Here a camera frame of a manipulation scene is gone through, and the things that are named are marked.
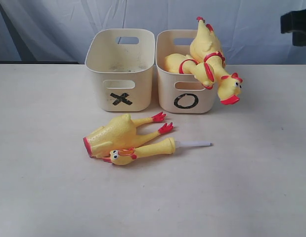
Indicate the headless rubber chicken body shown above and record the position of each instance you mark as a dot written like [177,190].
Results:
[121,133]

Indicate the whole yellow rubber chicken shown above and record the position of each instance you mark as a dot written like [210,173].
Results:
[186,64]

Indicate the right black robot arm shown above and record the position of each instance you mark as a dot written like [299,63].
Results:
[294,22]

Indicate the cream bin marked O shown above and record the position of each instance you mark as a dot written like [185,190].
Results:
[180,93]

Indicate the severed chicken head with squeaker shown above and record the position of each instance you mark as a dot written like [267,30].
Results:
[167,146]

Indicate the cream bin marked X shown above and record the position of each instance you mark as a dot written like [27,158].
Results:
[120,65]

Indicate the white backdrop curtain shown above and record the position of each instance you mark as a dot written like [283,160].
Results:
[62,30]

